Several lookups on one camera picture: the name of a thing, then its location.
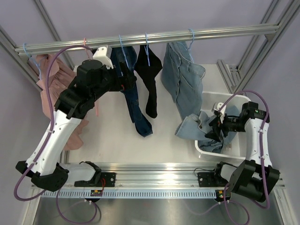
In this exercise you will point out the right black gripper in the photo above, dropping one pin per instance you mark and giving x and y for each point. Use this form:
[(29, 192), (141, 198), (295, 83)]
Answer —
[(217, 121)]

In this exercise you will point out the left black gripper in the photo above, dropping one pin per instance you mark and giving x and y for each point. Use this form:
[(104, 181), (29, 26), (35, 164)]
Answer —
[(126, 81)]

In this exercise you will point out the light blue denim skirt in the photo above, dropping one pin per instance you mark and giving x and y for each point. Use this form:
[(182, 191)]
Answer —
[(195, 127)]

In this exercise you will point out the dark blue denim skirt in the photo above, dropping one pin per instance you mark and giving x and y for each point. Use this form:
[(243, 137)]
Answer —
[(142, 125)]

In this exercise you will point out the light blue wire hanger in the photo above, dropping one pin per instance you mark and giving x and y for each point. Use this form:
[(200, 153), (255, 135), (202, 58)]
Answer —
[(124, 52)]

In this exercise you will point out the pink wire hanger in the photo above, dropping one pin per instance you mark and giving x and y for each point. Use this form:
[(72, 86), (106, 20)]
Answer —
[(90, 58)]

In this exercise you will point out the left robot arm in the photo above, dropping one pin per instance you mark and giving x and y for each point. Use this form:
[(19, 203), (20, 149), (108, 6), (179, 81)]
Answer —
[(92, 81)]

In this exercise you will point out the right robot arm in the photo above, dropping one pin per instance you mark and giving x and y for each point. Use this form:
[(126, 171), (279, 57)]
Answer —
[(255, 177)]

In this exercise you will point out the blue hanger of pink dress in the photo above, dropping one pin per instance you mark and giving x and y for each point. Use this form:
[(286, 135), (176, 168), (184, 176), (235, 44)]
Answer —
[(37, 64)]

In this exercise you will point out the black garment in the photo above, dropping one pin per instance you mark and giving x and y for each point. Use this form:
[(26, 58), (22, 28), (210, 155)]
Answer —
[(148, 66)]

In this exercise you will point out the white plastic basket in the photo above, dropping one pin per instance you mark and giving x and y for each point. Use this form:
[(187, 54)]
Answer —
[(235, 152)]

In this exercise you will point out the pale blue denim garment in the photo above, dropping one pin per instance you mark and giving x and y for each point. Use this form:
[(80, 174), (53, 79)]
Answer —
[(183, 79)]

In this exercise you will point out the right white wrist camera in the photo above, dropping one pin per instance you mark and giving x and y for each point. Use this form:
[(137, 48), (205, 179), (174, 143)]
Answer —
[(219, 108)]

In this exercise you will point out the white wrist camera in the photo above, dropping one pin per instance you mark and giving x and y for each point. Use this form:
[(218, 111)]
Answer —
[(219, 108), (103, 54)]

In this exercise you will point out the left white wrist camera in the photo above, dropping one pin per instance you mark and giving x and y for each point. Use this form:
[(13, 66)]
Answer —
[(103, 54)]

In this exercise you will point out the aluminium frame right post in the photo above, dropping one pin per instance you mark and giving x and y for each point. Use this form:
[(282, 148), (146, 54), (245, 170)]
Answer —
[(236, 77)]

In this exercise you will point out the aluminium frame post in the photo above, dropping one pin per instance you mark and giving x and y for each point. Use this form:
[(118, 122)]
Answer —
[(24, 23), (236, 77)]

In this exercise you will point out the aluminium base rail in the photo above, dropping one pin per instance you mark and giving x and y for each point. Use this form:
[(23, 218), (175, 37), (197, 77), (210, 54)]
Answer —
[(126, 176)]

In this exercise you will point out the aluminium hanging rail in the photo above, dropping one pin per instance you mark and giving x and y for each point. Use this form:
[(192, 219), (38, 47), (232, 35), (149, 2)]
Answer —
[(150, 38)]

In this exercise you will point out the white slotted cable duct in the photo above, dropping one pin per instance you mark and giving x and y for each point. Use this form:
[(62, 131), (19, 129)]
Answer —
[(133, 193)]

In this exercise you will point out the aluminium frame left post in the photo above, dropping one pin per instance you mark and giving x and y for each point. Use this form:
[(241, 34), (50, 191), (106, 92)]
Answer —
[(24, 23)]

